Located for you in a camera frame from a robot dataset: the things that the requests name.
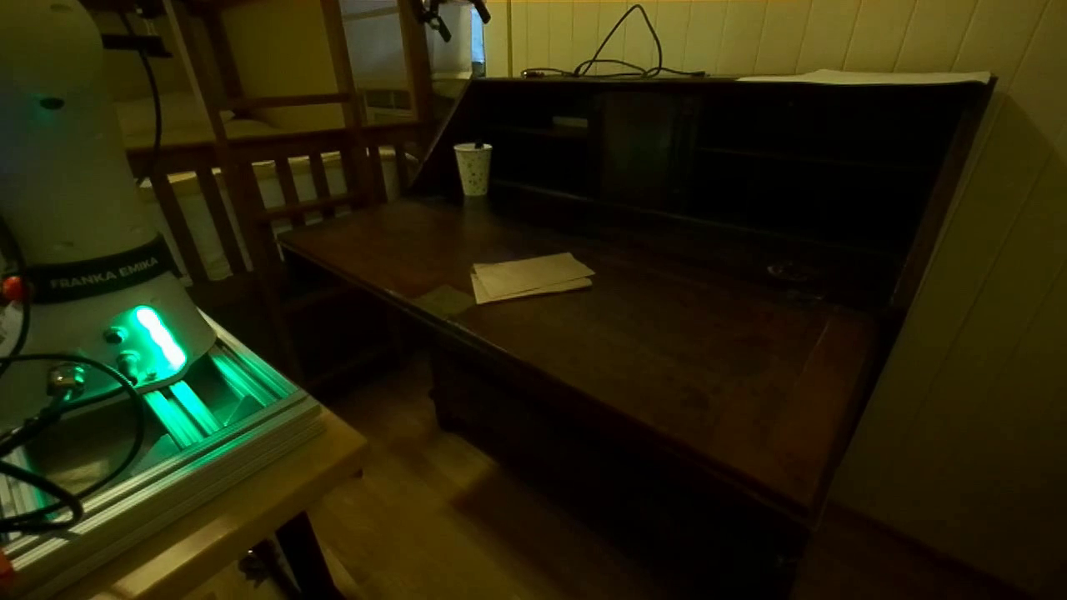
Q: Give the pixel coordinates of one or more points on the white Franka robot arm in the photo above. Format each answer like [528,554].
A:
[68,167]

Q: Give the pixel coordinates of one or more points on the white dotted paper cup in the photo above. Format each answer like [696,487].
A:
[474,167]

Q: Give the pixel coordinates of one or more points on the wooden slatted chair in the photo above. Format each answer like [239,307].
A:
[255,179]

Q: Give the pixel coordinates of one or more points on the small tan block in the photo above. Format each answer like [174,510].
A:
[528,276]

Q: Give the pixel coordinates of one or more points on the dark wooden secretary desk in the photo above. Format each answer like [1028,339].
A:
[668,336]

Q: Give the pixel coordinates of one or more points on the white paper sheet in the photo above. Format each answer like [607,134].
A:
[867,78]

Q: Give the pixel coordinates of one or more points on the light wooden robot table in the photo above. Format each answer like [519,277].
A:
[289,477]

